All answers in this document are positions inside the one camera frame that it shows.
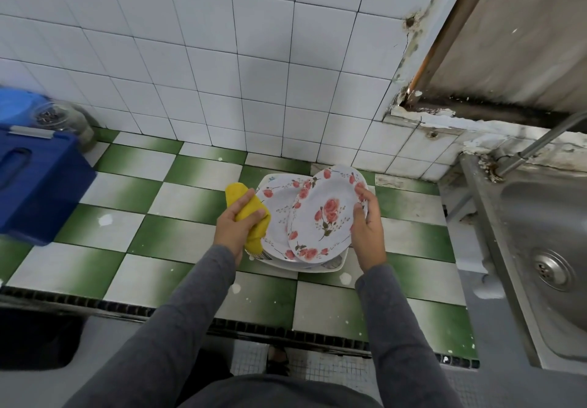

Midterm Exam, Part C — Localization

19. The person's left hand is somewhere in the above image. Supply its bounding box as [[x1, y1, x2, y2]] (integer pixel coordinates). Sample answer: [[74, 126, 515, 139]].
[[213, 189, 271, 263]]

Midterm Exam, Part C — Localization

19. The person's right hand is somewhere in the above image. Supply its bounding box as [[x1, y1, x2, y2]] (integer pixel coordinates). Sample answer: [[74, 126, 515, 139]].
[[351, 183, 389, 273]]

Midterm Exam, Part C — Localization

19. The person's right forearm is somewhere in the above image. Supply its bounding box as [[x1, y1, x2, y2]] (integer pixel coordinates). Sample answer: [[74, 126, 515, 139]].
[[355, 262, 467, 408]]

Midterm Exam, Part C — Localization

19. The person's black shoe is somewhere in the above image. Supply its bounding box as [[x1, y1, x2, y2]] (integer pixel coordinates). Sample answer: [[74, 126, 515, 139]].
[[266, 346, 291, 377]]

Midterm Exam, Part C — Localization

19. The stainless steel sink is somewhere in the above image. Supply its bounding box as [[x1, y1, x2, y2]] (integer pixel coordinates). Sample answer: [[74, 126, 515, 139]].
[[459, 151, 587, 377]]

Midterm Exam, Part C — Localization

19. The metal faucet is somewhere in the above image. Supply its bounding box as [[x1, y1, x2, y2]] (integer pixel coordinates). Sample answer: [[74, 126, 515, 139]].
[[495, 112, 587, 181]]

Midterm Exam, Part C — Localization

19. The blue plastic box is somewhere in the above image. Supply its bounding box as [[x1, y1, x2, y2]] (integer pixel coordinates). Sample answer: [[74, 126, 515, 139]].
[[0, 128, 98, 247]]

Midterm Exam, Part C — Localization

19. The glass jar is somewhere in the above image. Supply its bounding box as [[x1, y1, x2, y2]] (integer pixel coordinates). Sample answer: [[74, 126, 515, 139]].
[[28, 101, 97, 153]]

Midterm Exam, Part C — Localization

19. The blue plastic bowl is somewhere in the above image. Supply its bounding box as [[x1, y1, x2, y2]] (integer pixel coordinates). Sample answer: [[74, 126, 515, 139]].
[[0, 86, 50, 131]]

